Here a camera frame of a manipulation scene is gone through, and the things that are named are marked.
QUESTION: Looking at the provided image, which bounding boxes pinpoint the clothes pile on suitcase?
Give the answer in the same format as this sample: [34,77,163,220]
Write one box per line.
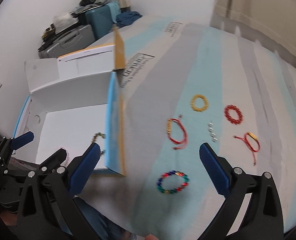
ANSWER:
[70,0,108,17]

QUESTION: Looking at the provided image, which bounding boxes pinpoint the clear bead bracelet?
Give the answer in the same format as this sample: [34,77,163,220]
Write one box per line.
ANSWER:
[207,121,220,142]

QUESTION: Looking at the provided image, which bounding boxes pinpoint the striped bed sheet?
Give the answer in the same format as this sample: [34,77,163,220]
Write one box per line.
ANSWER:
[82,16,296,239]

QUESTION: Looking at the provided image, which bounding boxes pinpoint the person's jeans leg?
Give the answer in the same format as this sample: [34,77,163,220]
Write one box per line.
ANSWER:
[74,197,137,239]

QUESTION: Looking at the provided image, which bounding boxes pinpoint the grey suitcase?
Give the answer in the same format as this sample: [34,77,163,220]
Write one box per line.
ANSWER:
[38,25,95,59]

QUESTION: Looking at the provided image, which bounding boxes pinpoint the red cord bracelet gold tube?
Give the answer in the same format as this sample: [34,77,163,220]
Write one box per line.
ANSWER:
[233,132,261,166]

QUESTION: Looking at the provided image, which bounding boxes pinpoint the yellow bead bracelet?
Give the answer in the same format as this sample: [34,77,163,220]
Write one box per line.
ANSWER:
[190,94,210,113]

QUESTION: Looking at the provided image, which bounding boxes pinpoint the red cord bracelet gold bead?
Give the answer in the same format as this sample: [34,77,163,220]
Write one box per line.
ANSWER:
[166,114,188,150]

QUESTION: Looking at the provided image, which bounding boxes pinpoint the teal suitcase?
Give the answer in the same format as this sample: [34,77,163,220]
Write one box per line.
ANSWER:
[85,1,121,40]

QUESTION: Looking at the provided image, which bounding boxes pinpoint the blue folded clothes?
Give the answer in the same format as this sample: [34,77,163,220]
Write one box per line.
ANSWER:
[116,11,142,28]

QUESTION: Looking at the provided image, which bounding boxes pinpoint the blue yellow cardboard box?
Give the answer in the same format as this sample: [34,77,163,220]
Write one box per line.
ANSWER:
[14,29,125,176]

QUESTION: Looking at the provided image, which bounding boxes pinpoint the white plastic bag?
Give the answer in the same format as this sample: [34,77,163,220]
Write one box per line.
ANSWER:
[53,12,75,28]

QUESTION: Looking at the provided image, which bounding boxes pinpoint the multicolour glass bead bracelet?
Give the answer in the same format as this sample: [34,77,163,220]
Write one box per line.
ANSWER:
[156,170,190,195]

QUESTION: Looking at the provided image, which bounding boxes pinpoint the beige curtain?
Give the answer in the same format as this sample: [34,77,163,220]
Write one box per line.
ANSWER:
[214,0,296,58]

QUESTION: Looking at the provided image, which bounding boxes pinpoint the person's left hand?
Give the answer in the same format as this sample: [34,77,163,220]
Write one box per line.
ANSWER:
[145,234,159,240]

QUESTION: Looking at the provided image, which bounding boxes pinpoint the brown green bead bracelet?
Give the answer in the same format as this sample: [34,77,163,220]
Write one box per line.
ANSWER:
[91,132,107,157]

